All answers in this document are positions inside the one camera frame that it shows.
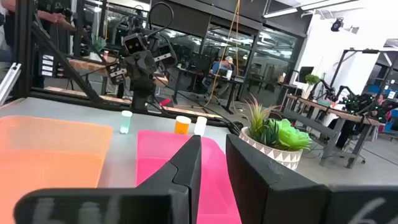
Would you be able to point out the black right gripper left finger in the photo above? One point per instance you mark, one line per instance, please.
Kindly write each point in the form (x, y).
(155, 202)

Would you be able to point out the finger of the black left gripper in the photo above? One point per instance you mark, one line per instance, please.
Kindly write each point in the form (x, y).
(165, 57)
(116, 74)

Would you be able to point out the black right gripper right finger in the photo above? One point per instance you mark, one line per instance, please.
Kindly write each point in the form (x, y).
(280, 199)

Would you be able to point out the orange pill bottle white cap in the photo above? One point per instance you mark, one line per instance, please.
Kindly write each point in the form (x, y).
(182, 127)

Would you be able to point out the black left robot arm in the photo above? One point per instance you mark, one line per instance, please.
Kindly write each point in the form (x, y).
(141, 93)

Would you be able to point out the black background robot arm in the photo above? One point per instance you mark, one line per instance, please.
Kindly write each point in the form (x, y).
(357, 102)

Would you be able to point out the pink translucent plastic bin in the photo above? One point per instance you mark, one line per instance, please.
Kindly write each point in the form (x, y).
(155, 155)

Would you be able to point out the orange translucent plastic bin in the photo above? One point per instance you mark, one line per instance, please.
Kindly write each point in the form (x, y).
(46, 155)

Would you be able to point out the green plant white pot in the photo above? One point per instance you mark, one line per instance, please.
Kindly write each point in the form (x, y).
(98, 45)

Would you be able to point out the black office desk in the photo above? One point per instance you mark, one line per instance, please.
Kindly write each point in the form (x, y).
(217, 79)

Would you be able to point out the person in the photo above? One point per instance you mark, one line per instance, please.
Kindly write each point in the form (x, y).
(46, 15)
(222, 67)
(382, 101)

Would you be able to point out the potted succulent in patterned pot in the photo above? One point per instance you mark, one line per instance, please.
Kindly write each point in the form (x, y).
(280, 137)

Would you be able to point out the black box white labels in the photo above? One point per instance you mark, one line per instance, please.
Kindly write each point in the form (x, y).
(48, 65)

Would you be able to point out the wooden workbench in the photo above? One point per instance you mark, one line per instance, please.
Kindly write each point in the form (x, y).
(311, 104)

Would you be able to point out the silver aluminium profile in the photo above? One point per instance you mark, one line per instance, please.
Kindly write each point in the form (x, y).
(9, 81)

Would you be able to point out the white ceiling light fixture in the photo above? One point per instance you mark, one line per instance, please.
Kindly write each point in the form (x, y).
(329, 3)
(280, 12)

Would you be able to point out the small green potted plant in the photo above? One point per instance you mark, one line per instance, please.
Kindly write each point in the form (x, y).
(311, 79)

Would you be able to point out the black computer monitor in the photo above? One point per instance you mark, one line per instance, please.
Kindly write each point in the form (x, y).
(304, 74)

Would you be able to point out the black ceiling spotlight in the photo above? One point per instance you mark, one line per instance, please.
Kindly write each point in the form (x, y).
(337, 24)

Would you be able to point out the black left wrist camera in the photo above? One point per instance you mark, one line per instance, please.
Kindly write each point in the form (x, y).
(135, 44)

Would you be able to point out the black aluminium table frame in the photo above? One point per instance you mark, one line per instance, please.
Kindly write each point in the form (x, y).
(23, 46)

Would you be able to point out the black rig frame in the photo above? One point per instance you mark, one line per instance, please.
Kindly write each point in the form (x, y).
(357, 50)

